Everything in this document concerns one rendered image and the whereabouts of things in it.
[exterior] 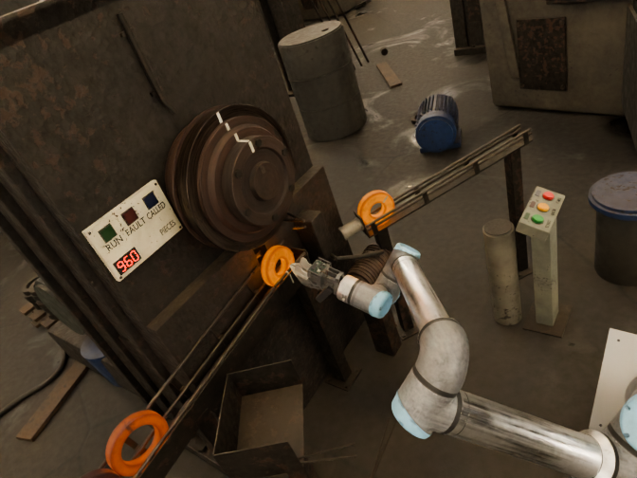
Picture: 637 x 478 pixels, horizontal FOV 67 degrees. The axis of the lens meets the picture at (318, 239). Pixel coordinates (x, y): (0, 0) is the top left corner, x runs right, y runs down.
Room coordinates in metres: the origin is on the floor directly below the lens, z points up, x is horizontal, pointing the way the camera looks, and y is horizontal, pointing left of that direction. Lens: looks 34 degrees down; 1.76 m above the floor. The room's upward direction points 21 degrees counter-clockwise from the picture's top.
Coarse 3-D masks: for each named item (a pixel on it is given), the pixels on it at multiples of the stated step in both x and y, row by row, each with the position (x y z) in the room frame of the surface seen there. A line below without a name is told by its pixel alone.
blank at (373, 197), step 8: (376, 192) 1.64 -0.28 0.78; (384, 192) 1.64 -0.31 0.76; (360, 200) 1.64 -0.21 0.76; (368, 200) 1.62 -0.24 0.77; (376, 200) 1.62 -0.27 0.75; (384, 200) 1.63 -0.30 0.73; (392, 200) 1.63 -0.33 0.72; (360, 208) 1.62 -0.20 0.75; (368, 208) 1.62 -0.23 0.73; (384, 208) 1.63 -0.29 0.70; (392, 208) 1.63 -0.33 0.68; (360, 216) 1.61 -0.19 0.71; (368, 216) 1.62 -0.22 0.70; (376, 216) 1.63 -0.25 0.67
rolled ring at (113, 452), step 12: (132, 420) 0.96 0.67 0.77; (144, 420) 0.97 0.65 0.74; (156, 420) 0.99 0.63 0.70; (120, 432) 0.93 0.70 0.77; (156, 432) 0.99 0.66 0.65; (108, 444) 0.92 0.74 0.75; (120, 444) 0.92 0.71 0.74; (156, 444) 0.97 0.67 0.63; (108, 456) 0.90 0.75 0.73; (120, 456) 0.91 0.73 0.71; (144, 456) 0.95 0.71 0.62; (120, 468) 0.89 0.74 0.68; (132, 468) 0.91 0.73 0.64
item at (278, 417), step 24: (288, 360) 1.01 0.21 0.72; (240, 384) 1.04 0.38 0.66; (264, 384) 1.03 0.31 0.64; (288, 384) 1.01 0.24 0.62; (240, 408) 1.00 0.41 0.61; (264, 408) 0.97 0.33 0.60; (288, 408) 0.94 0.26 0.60; (216, 432) 0.85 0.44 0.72; (240, 432) 0.92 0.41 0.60; (264, 432) 0.89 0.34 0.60; (288, 432) 0.87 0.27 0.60; (216, 456) 0.79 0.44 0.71; (240, 456) 0.78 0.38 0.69; (264, 456) 0.77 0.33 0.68; (288, 456) 0.76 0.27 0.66
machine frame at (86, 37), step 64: (64, 0) 1.42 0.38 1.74; (128, 0) 1.54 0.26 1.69; (192, 0) 1.69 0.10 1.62; (0, 64) 1.26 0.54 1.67; (64, 64) 1.36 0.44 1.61; (128, 64) 1.47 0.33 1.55; (192, 64) 1.62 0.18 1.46; (256, 64) 1.80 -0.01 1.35; (0, 128) 1.21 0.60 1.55; (64, 128) 1.30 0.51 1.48; (128, 128) 1.41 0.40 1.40; (0, 192) 1.40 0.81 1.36; (64, 192) 1.23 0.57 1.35; (128, 192) 1.34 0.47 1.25; (320, 192) 1.79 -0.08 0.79; (64, 256) 1.27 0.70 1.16; (192, 256) 1.39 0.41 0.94; (128, 320) 1.26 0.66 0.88; (192, 320) 1.25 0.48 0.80; (192, 384) 1.17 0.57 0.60; (320, 384) 1.49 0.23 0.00; (192, 448) 1.36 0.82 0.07
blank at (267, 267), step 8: (272, 248) 1.46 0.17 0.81; (280, 248) 1.47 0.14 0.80; (288, 248) 1.49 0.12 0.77; (264, 256) 1.44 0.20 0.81; (272, 256) 1.43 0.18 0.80; (280, 256) 1.46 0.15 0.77; (288, 256) 1.48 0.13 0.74; (264, 264) 1.42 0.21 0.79; (272, 264) 1.43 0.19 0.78; (288, 264) 1.47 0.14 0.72; (264, 272) 1.41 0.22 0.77; (272, 272) 1.41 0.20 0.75; (280, 272) 1.46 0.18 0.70; (264, 280) 1.41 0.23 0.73; (272, 280) 1.40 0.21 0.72
